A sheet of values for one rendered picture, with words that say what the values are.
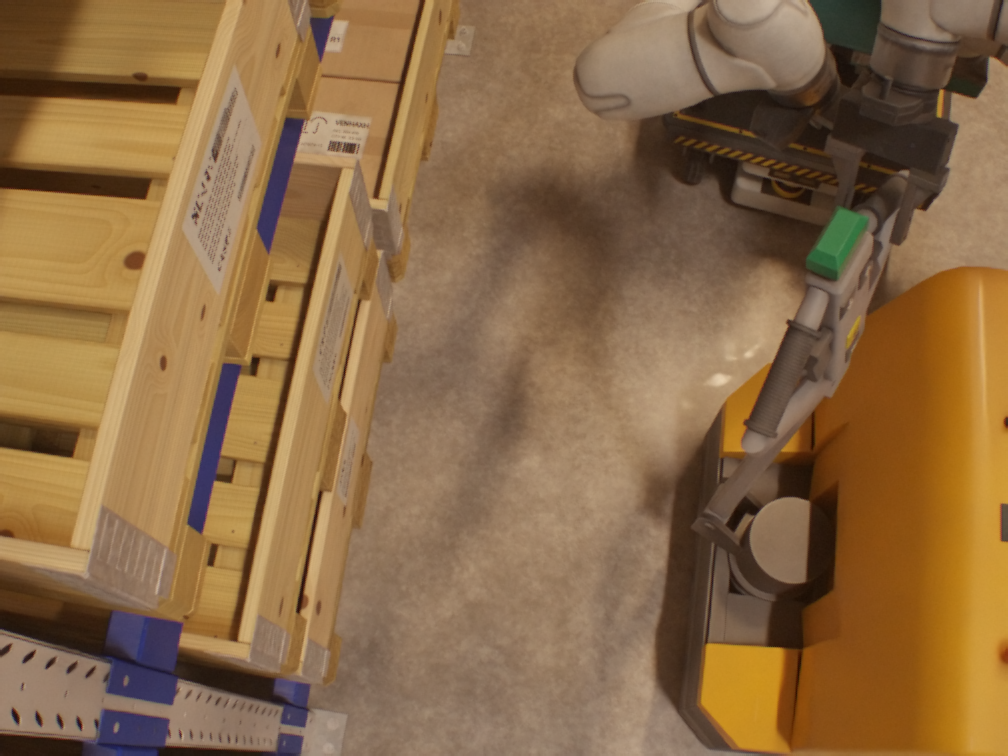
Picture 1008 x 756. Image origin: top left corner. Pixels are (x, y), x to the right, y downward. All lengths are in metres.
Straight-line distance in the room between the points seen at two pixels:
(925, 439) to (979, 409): 0.10
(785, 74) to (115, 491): 0.81
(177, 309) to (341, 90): 1.38
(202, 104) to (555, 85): 1.95
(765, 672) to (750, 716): 0.09
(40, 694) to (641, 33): 0.94
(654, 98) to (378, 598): 1.53
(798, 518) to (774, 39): 1.15
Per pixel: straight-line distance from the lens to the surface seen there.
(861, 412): 1.95
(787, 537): 2.04
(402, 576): 2.42
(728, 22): 1.12
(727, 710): 2.08
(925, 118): 1.19
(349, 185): 1.68
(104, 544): 0.96
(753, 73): 1.16
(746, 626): 2.15
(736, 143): 2.52
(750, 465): 1.74
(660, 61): 1.18
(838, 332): 1.21
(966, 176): 3.08
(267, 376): 1.80
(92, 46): 1.47
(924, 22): 1.14
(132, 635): 1.28
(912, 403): 1.82
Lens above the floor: 2.37
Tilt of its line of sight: 69 degrees down
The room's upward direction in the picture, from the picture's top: 2 degrees counter-clockwise
